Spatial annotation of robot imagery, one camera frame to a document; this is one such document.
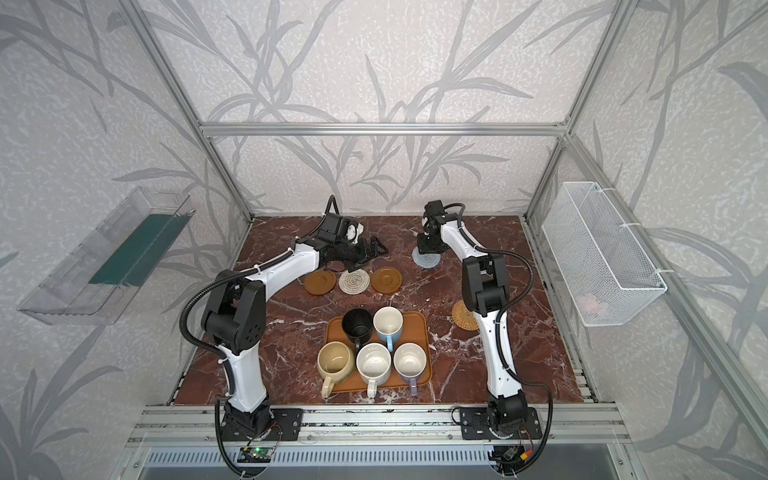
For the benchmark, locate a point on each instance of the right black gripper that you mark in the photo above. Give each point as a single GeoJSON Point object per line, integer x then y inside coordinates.
{"type": "Point", "coordinates": [427, 241]}

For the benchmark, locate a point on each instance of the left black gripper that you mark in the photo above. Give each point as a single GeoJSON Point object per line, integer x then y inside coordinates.
{"type": "Point", "coordinates": [363, 248]}

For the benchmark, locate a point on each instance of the grey blue woven coaster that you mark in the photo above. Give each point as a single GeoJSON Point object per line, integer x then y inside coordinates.
{"type": "Point", "coordinates": [425, 260]}

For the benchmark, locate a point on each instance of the brown wooden coaster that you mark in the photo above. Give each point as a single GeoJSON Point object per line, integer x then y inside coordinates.
{"type": "Point", "coordinates": [387, 280]}
{"type": "Point", "coordinates": [320, 282]}

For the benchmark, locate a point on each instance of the light blue mug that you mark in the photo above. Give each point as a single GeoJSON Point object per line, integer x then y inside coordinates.
{"type": "Point", "coordinates": [388, 323]}

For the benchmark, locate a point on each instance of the black mug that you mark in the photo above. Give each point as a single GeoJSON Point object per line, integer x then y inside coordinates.
{"type": "Point", "coordinates": [357, 325]}

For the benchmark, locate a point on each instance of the tan rattan coaster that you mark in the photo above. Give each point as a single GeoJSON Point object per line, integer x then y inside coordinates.
{"type": "Point", "coordinates": [463, 317]}

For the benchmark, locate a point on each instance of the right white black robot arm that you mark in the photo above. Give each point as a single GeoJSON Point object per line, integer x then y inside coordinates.
{"type": "Point", "coordinates": [487, 295]}

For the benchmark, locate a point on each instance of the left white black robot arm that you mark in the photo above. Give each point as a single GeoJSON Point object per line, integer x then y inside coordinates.
{"type": "Point", "coordinates": [228, 316]}

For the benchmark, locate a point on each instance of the white woven round coaster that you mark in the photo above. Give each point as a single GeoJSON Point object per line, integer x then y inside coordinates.
{"type": "Point", "coordinates": [354, 282]}

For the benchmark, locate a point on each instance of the brown rectangular tray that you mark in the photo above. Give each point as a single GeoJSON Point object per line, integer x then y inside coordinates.
{"type": "Point", "coordinates": [415, 331]}

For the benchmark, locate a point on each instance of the beige mug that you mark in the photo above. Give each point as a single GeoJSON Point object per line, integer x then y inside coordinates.
{"type": "Point", "coordinates": [335, 364]}

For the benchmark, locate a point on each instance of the pink object in basket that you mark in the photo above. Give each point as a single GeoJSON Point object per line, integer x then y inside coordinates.
{"type": "Point", "coordinates": [591, 306]}

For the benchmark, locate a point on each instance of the green circuit board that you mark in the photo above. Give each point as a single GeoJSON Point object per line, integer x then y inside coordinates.
{"type": "Point", "coordinates": [255, 455]}

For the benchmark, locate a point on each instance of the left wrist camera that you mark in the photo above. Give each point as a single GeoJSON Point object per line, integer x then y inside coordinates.
{"type": "Point", "coordinates": [353, 232]}

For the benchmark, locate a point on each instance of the white lilac-handled mug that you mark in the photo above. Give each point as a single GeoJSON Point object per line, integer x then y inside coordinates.
{"type": "Point", "coordinates": [410, 361]}

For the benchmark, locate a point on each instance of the white wire mesh basket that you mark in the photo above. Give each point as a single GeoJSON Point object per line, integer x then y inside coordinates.
{"type": "Point", "coordinates": [597, 252]}

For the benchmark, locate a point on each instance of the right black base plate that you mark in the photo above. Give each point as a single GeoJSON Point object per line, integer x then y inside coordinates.
{"type": "Point", "coordinates": [475, 425]}

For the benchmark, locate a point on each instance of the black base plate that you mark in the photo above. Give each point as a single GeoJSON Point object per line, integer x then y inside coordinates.
{"type": "Point", "coordinates": [280, 424]}
{"type": "Point", "coordinates": [475, 425]}

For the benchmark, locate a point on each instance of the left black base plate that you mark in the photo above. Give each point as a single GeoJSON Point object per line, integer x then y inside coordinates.
{"type": "Point", "coordinates": [280, 424]}

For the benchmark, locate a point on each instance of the right controller with wires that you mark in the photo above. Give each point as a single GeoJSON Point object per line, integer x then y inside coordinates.
{"type": "Point", "coordinates": [510, 456]}

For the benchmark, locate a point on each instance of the aluminium front rail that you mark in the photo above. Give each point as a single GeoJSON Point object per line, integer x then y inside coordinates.
{"type": "Point", "coordinates": [375, 424]}

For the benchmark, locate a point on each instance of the clear plastic wall bin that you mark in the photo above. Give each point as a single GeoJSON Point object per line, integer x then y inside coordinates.
{"type": "Point", "coordinates": [95, 283]}

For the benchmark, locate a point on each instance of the aluminium cage frame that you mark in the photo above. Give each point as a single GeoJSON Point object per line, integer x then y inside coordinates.
{"type": "Point", "coordinates": [742, 391]}

